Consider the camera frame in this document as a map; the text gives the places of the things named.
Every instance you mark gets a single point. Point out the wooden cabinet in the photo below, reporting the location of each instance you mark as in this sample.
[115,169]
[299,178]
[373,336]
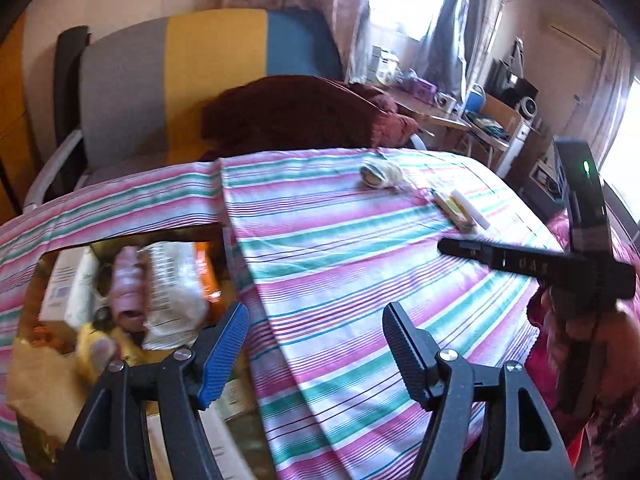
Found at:
[10,110]

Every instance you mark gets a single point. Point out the white green box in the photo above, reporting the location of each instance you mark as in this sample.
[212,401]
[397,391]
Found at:
[235,400]

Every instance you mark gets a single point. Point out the grey yellow blue chair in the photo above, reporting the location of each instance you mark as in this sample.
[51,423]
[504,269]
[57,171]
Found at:
[125,85]

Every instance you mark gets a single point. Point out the small white box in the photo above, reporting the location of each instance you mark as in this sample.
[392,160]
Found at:
[472,207]

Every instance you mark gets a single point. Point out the purple storage box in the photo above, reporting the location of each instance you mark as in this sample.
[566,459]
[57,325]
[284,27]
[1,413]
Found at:
[425,91]

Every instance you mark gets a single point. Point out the white packet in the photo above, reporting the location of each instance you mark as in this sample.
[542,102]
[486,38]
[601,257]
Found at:
[170,290]

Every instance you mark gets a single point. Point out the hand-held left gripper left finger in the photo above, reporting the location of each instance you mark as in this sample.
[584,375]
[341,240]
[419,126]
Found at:
[220,360]

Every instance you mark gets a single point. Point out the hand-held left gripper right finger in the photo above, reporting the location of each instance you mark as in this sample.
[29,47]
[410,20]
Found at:
[407,355]

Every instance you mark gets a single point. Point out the small white clock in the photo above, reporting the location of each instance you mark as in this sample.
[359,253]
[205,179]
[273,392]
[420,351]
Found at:
[445,101]

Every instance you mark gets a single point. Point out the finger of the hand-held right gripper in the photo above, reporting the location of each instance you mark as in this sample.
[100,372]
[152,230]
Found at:
[470,252]

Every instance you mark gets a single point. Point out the beige cardboard box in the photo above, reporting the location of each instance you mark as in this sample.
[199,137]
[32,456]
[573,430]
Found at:
[62,280]

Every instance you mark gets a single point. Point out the person's right hand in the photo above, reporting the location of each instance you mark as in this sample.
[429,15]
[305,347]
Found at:
[620,335]

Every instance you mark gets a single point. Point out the cream sock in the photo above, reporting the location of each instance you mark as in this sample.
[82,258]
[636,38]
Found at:
[385,174]

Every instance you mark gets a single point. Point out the yellow sponge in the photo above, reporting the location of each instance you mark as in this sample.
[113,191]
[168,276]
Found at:
[40,375]

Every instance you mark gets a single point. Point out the cluttered wooden side desk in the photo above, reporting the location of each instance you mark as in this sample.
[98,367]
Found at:
[450,122]

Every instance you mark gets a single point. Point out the striped tablecloth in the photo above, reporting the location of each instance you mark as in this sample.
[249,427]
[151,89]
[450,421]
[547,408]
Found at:
[350,260]

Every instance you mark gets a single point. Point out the gold tin box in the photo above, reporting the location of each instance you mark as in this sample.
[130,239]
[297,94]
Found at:
[242,440]

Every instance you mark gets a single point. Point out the grey curtain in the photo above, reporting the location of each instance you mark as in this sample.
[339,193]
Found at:
[460,35]

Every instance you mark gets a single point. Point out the pink striped sock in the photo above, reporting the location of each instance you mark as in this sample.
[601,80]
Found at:
[127,285]

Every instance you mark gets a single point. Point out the small white appliance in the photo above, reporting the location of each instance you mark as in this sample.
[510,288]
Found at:
[387,67]

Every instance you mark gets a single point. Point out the small green box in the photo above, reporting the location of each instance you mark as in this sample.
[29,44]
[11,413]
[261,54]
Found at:
[452,210]

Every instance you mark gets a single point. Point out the person's pink clothing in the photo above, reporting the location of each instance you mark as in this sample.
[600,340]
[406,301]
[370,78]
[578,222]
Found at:
[537,375]

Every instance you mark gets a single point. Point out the dark red quilted jacket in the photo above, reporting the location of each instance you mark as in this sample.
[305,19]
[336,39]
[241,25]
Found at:
[290,115]

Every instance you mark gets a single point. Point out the blue container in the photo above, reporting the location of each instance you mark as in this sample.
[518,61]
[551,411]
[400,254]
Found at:
[475,97]

